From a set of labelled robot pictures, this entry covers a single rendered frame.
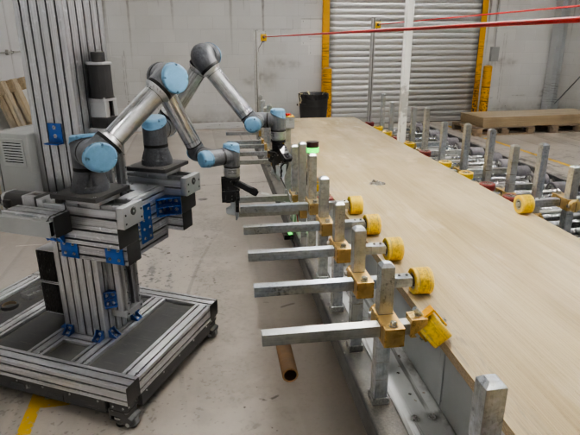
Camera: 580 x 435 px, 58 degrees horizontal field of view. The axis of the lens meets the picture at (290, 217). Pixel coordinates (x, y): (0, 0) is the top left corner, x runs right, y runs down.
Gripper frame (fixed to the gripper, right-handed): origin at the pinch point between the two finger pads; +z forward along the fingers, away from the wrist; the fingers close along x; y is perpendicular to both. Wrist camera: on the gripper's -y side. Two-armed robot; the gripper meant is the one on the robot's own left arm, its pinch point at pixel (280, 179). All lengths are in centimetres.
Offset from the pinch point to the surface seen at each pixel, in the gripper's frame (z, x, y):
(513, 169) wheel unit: -5, -103, -57
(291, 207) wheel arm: -0.7, 18.9, -46.1
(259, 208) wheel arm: -1, 32, -41
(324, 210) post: -6, 17, -69
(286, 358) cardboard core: 86, 12, -29
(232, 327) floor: 94, 20, 25
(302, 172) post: -8.5, -0.1, -22.4
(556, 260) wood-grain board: 4, -39, -129
